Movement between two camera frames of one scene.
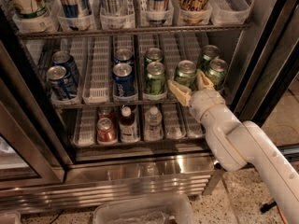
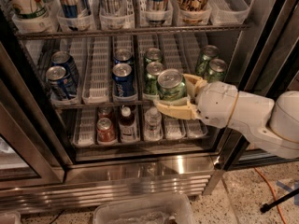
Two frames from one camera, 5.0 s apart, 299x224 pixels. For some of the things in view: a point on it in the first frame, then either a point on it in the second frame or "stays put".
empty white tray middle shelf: [96, 82] stays put
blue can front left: [60, 83] stays put
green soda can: [186, 74] to [171, 85]
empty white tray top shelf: [228, 7] stays put
